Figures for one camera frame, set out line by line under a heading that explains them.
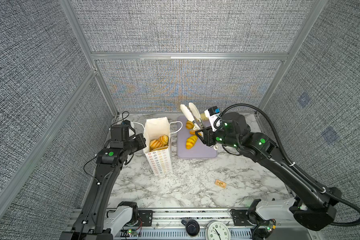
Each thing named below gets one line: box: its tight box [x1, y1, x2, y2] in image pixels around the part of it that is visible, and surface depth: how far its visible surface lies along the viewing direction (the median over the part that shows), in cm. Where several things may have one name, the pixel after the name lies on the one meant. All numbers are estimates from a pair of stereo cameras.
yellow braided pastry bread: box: [159, 134, 169, 146], surface depth 92 cm
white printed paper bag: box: [143, 117, 173, 176], surface depth 79 cm
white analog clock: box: [205, 220, 231, 240], surface depth 68 cm
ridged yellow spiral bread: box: [149, 139, 163, 151], surface depth 88 cm
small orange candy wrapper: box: [215, 179, 227, 189], surface depth 85 cm
